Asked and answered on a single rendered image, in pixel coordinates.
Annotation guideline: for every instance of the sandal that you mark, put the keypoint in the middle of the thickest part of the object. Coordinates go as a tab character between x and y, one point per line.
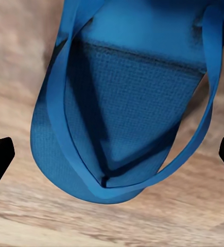
120	79

